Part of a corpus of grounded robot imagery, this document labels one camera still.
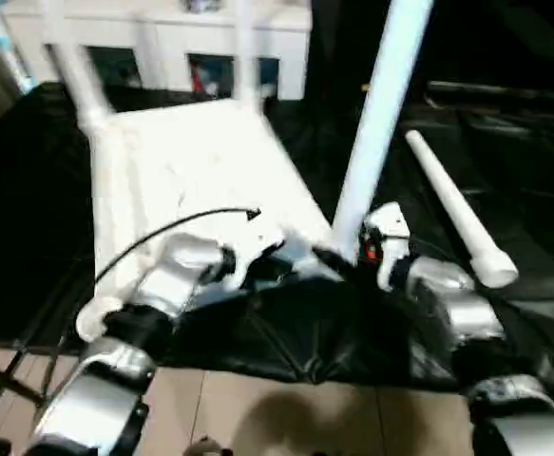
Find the white glass door cabinet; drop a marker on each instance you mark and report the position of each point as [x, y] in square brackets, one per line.
[162, 33]

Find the black glossy mat cloth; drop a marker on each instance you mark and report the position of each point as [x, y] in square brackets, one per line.
[305, 323]

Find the black monitor bar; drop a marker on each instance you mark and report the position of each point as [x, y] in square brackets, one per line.
[504, 91]

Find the red bottle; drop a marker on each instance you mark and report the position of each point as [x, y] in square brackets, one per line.
[196, 76]

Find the white plastic table top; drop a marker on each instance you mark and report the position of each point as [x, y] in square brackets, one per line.
[200, 152]

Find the dark patterned bundle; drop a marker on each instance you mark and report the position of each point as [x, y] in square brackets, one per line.
[196, 4]

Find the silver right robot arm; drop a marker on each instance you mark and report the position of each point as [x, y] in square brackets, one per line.
[466, 304]

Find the black folding table frame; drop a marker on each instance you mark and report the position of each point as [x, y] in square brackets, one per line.
[1, 385]

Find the white plastic table leg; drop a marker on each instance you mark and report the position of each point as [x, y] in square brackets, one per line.
[376, 119]
[248, 52]
[447, 190]
[74, 62]

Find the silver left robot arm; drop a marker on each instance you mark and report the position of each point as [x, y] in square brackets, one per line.
[172, 280]

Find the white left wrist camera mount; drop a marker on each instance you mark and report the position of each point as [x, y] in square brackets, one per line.
[257, 237]

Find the blue white patterned panel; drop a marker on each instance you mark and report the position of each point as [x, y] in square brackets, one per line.
[13, 52]

